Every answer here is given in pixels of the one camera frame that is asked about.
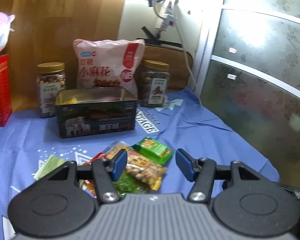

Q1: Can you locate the dark green snack packet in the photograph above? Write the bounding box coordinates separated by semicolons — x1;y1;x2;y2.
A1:
113;172;150;197

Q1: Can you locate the blue printed cloth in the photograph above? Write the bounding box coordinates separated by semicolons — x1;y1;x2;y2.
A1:
0;86;280;240

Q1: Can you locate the white cable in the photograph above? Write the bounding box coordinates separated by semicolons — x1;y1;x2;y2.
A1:
174;21;201;98

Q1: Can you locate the orange snack packet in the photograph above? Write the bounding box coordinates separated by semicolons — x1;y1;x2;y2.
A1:
80;179;98;198

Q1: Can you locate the brown padded board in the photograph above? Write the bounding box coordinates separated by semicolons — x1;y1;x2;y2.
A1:
137;44;193;91

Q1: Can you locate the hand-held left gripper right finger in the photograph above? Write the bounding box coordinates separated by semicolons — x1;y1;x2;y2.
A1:
175;149;262;203

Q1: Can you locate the wooden board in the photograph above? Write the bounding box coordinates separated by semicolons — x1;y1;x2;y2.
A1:
8;0;127;111

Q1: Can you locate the red white snack packet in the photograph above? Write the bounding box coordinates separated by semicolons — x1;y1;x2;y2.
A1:
91;152;108;162

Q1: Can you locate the white power strip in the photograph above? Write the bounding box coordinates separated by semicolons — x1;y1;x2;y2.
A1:
154;0;178;32

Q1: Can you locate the pink snack bag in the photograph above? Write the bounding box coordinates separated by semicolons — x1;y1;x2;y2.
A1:
72;38;146;101

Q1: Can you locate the yellow peanut packet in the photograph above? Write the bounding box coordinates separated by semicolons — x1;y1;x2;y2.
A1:
106;142;167;190

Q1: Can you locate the dark printed tin box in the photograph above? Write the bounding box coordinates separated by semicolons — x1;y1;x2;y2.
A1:
55;87;138;139

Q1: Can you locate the nut jar white label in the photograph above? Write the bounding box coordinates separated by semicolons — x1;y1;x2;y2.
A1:
36;62;67;119

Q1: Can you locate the nut jar green label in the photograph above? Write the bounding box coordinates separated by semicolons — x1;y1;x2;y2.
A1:
139;59;170;108

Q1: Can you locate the light green snack packet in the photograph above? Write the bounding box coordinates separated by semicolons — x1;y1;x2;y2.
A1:
34;154;67;181

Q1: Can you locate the frosted glass sliding door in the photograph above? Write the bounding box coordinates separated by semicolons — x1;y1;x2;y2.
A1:
192;0;300;189

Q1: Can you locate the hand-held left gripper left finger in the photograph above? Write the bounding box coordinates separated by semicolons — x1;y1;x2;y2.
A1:
45;149;128;204

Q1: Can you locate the bright green snack packet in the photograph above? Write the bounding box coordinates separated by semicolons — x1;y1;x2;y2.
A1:
132;137;173;165

